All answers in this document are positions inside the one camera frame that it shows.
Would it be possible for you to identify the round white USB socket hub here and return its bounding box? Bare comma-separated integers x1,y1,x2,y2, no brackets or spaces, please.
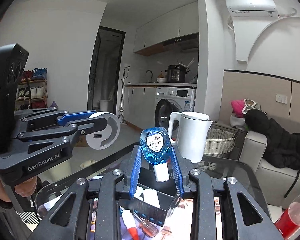
85,112,121,150

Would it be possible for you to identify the blue perfume bottle white cap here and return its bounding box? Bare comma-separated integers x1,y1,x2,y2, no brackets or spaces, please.
140,127,172,183

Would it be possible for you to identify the person's left hand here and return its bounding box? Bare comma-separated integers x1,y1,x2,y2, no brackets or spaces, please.
0,176,37,202

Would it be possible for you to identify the white bucket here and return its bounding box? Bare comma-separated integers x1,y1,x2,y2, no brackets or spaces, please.
99,100,113,113

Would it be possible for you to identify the brown cardboard box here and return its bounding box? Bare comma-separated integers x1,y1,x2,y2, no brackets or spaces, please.
75,135,89,147

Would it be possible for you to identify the black cardboard organizer box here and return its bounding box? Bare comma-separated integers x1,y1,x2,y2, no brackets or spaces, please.
119,168,181,226

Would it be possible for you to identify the wooden shoe rack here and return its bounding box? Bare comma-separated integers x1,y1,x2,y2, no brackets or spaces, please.
15,68,48,111

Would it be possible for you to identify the white electric kettle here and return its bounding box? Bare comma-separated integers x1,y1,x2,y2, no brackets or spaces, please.
168,112,212,163

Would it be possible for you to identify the white wicker basket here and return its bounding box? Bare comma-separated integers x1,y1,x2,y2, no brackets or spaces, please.
204,128,236,158

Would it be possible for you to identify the red capped marker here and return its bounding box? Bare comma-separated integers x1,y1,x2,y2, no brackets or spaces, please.
121,210,139,240

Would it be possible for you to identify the white front-load washing machine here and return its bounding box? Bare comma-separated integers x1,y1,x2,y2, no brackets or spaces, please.
154,86,196,129

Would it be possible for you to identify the pink plush toy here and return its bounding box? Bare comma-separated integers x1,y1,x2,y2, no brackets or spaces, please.
230,99,245,118

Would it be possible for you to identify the black pressure cooker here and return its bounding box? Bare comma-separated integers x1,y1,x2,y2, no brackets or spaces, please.
165,64,188,83

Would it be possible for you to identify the light grey sofa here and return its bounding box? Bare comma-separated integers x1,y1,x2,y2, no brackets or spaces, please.
239,131,300,208

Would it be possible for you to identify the black jacket on sofa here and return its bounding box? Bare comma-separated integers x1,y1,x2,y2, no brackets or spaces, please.
244,109,300,172

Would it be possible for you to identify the red clear plastic bottle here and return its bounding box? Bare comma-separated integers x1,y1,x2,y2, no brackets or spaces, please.
274,194,300,239

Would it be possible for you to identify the white air conditioner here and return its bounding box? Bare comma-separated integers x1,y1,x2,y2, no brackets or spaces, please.
225,0,278,18

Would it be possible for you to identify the clear-handled screwdriver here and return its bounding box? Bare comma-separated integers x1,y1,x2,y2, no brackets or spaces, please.
132,211,159,238

